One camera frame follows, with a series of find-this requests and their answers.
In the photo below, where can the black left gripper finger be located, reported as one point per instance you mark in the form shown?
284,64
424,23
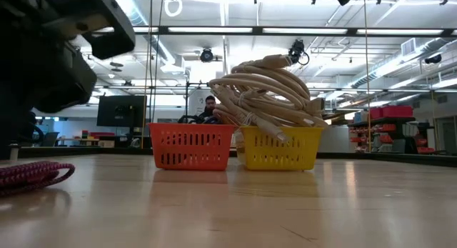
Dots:
46,80

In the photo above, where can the white light strip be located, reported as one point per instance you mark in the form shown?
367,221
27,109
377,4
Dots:
400,31
210,29
303,30
144,29

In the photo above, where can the dark office chair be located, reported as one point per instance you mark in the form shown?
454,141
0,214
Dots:
50,139

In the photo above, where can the black monitor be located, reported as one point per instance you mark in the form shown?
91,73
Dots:
121,110

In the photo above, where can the red storage bin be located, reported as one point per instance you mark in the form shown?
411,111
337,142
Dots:
396,111
375,113

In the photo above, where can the storage shelf with bins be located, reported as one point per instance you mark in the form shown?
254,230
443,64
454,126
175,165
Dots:
389,137

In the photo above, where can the person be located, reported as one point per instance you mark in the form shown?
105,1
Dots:
209,110

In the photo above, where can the orange plastic basket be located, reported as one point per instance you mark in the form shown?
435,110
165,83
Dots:
191,148

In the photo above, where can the yellow plastic basket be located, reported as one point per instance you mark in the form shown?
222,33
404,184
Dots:
282,151

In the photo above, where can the black frame crossbar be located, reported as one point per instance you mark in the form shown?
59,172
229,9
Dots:
257,30

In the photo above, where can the black ceiling camera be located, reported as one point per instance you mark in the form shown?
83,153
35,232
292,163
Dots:
432,58

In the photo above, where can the round black overhead camera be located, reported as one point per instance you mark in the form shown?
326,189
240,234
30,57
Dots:
206,55

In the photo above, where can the thin black background frame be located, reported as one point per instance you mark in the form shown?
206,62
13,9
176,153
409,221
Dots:
214,84

